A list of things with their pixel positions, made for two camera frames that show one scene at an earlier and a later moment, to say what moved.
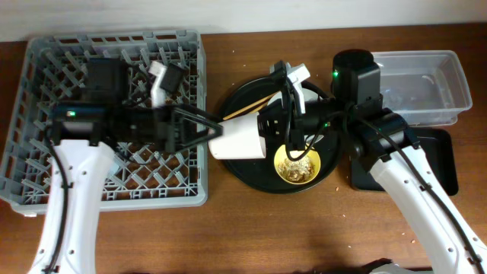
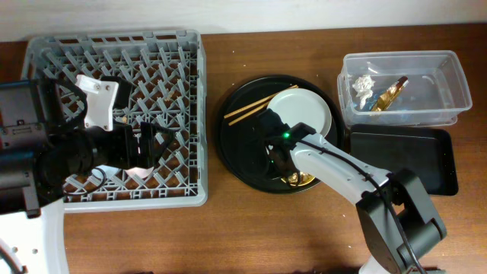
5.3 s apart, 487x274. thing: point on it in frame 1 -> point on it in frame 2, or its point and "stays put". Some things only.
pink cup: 240,139 -> 141,172
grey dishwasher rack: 167,68 stays put
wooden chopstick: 248,108 stays put
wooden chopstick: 257,109 stays put
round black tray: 261,174 stays put
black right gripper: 285,129 -> 272,172
